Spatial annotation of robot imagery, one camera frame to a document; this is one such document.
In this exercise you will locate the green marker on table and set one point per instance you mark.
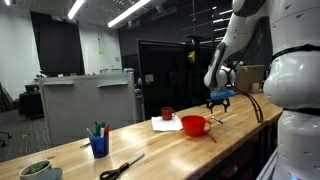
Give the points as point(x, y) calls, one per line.
point(85, 145)

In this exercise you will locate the blue sharpie marker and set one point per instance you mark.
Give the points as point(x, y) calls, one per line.
point(217, 120)

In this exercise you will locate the red pencil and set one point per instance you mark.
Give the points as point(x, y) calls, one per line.
point(212, 138)

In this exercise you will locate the cardboard box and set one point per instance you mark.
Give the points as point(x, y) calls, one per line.
point(249, 78)

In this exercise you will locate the black handled scissors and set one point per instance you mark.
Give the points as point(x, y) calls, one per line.
point(115, 174)

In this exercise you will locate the large black panel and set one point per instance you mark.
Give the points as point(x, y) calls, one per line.
point(172, 75)

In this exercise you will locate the white mug with plant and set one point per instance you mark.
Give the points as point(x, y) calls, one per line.
point(33, 170)

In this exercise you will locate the large red cup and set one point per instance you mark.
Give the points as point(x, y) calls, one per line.
point(195, 125)

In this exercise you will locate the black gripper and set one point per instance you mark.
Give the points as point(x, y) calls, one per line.
point(220, 101)

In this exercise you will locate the blue pen holder cup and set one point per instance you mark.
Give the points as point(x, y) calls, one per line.
point(100, 146)

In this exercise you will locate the grey partition board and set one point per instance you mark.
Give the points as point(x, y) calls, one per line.
point(74, 103)

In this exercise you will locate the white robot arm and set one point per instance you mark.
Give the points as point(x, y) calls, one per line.
point(293, 82)

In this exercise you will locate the small dark red mug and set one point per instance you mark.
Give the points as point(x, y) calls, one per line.
point(167, 113)

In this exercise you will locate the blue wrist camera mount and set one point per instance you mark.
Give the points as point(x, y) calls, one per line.
point(221, 94)

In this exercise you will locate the white paper sheet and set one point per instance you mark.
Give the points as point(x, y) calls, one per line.
point(158, 124)

